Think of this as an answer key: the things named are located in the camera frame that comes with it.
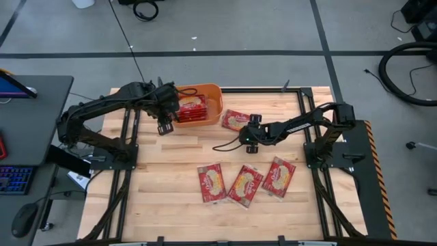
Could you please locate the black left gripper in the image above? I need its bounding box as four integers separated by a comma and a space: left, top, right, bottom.
155, 82, 181, 136

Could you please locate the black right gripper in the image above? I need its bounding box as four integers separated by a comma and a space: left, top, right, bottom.
238, 113, 271, 154

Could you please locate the orange plastic basket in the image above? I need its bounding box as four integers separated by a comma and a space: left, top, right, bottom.
169, 83, 225, 128

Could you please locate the black box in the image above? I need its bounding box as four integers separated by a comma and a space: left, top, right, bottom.
46, 143, 92, 178

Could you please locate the dark grey desk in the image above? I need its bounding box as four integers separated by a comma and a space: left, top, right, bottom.
0, 74, 75, 246

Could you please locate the black hazard striped platform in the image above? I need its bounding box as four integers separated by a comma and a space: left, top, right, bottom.
336, 118, 399, 241

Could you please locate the white bucket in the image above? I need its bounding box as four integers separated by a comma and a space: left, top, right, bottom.
71, 0, 96, 10

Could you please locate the grey chair leg with caster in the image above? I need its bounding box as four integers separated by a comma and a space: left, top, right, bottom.
405, 141, 437, 151

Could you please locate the black keyboard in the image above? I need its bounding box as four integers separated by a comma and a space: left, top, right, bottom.
0, 165, 37, 196

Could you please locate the laptop with purple screen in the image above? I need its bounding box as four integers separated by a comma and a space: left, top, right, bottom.
0, 68, 38, 100

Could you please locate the black computer mouse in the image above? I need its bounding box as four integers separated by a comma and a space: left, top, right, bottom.
10, 202, 39, 238

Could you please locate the black equipment case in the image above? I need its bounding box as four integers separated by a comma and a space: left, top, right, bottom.
399, 0, 437, 44

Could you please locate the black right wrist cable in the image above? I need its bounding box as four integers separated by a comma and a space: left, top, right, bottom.
212, 135, 247, 152

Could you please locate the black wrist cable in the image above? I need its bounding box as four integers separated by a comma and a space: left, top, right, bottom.
212, 135, 247, 152
175, 87, 199, 96

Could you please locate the black aluminium table frame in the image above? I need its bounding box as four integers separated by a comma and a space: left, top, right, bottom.
81, 77, 368, 246

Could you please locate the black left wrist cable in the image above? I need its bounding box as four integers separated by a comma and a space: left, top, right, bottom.
175, 87, 199, 96

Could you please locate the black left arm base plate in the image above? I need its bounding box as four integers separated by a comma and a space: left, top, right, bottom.
89, 143, 139, 171

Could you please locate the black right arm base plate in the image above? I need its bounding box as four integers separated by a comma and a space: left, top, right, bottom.
303, 141, 365, 169

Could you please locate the long thin black floor cable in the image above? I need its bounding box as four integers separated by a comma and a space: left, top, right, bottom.
108, 0, 147, 85

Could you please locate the coiled black cable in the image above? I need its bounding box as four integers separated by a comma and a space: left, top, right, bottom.
132, 0, 160, 22

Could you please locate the black cable with plug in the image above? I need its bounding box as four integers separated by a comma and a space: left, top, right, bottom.
363, 68, 391, 94

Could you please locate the thick black hose ring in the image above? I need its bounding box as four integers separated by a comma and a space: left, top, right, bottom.
378, 41, 437, 107

